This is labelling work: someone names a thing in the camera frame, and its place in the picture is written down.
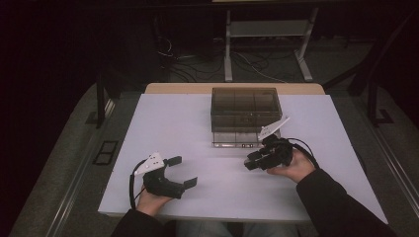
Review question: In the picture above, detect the white floor cable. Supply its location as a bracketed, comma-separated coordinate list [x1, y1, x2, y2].
[232, 50, 289, 84]

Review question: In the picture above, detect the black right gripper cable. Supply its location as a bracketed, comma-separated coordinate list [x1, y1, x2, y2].
[286, 137, 320, 170]

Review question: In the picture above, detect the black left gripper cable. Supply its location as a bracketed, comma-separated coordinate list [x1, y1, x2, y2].
[128, 159, 147, 210]

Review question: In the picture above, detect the white board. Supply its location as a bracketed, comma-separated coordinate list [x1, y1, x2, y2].
[98, 93, 389, 226]

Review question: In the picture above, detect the black floor socket cover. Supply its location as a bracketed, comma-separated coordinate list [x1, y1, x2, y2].
[92, 140, 120, 166]

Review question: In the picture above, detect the grey metal stand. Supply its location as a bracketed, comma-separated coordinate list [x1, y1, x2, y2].
[223, 8, 320, 83]

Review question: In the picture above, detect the black metal stand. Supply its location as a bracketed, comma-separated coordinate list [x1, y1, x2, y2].
[321, 9, 419, 127]
[86, 63, 125, 129]

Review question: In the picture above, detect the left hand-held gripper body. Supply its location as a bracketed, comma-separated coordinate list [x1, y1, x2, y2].
[133, 151, 186, 199]

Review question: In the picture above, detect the clear bottom drawer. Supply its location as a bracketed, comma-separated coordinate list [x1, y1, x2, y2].
[211, 130, 282, 148]

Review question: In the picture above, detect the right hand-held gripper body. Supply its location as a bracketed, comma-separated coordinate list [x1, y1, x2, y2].
[257, 117, 294, 171]

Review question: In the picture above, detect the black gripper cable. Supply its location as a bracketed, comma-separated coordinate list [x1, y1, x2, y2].
[128, 159, 147, 210]
[286, 137, 320, 170]

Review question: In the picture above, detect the smoky clear drawer box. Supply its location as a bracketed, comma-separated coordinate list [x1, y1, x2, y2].
[210, 87, 284, 134]

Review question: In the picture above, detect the person's left leg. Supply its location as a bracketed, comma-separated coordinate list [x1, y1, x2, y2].
[175, 220, 231, 237]

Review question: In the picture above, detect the person's left hand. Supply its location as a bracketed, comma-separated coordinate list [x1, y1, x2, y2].
[135, 187, 174, 217]

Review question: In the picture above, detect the bundle of black floor cables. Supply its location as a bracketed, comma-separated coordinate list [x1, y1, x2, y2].
[156, 34, 231, 83]

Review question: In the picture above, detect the metal floor rail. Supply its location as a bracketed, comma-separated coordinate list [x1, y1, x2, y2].
[360, 108, 419, 215]
[45, 98, 117, 237]

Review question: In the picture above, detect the person's right hand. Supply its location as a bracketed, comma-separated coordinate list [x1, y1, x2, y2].
[266, 149, 318, 184]

